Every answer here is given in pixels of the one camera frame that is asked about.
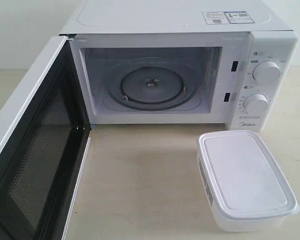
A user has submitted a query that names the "glass microwave turntable plate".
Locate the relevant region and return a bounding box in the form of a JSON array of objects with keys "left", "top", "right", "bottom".
[{"left": 105, "top": 57, "right": 199, "bottom": 112}]

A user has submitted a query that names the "white microwave oven body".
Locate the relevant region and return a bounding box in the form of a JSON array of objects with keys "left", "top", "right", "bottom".
[{"left": 60, "top": 0, "right": 298, "bottom": 132}]

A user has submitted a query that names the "white control knob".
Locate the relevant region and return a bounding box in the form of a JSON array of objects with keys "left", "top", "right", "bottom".
[
  {"left": 243, "top": 93, "right": 268, "bottom": 115},
  {"left": 252, "top": 61, "right": 281, "bottom": 85}
]

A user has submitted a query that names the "lower white control knob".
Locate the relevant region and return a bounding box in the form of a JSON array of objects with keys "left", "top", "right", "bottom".
[{"left": 243, "top": 93, "right": 268, "bottom": 115}]

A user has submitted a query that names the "white lidded plastic container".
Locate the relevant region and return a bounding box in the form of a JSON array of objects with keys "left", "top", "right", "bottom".
[{"left": 197, "top": 130, "right": 300, "bottom": 232}]

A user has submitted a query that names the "upper white control knob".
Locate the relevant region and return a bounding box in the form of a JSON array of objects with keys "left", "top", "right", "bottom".
[{"left": 252, "top": 61, "right": 281, "bottom": 85}]

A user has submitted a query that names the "white microwave door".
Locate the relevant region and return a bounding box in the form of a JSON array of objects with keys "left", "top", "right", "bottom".
[{"left": 0, "top": 35, "right": 91, "bottom": 240}]

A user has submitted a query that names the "blue white label sticker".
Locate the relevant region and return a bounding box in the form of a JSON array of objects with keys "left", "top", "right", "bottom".
[{"left": 202, "top": 11, "right": 255, "bottom": 25}]

